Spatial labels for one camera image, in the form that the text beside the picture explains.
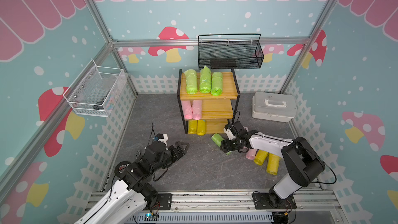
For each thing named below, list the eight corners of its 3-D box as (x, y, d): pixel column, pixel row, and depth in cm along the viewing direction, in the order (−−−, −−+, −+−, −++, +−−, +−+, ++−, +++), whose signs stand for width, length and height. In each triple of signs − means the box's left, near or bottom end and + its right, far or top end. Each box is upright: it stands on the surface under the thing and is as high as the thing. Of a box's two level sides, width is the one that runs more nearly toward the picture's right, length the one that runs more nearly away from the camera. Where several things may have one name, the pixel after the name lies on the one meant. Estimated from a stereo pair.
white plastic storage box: (253, 122, 106) (259, 111, 96) (249, 104, 117) (253, 92, 106) (293, 122, 106) (302, 111, 96) (284, 104, 117) (292, 92, 106)
